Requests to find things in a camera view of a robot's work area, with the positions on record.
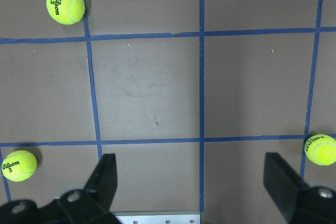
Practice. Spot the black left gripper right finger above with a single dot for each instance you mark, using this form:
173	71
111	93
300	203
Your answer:
297	201

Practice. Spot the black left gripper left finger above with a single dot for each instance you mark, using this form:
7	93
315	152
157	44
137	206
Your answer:
92	203

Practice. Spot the Head tennis ball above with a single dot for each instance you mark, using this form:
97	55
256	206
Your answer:
320	149

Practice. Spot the Wilson tennis ball near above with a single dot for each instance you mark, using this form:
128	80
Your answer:
19	166

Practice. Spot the wilson tennis ball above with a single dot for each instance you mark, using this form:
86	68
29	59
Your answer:
66	12
19	166

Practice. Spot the Wilson tennis ball far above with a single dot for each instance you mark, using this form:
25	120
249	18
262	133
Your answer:
66	12

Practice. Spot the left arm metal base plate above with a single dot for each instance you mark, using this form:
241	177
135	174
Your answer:
160	217

